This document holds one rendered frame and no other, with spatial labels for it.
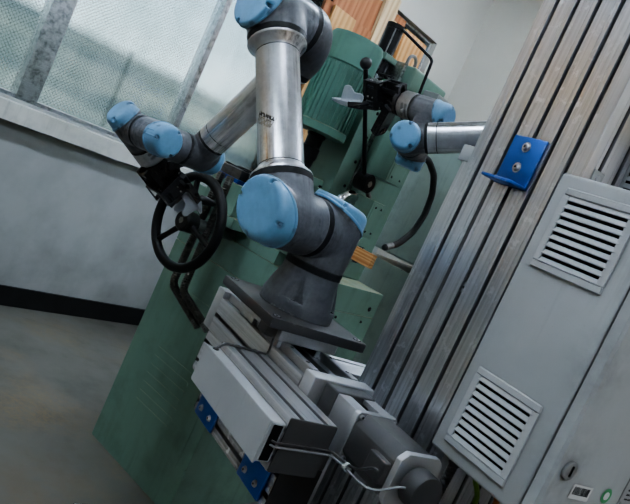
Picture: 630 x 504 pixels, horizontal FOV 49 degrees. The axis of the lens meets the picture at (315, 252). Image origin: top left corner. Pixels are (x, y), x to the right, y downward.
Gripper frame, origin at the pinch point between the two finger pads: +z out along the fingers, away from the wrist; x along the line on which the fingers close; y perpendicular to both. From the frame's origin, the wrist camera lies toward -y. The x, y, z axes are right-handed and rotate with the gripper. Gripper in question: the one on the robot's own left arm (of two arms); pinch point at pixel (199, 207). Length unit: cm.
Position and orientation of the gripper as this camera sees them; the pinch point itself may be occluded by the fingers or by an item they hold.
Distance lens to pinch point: 182.6
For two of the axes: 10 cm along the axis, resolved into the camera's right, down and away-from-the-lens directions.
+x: 6.9, 3.2, -6.5
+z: 3.6, 6.2, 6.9
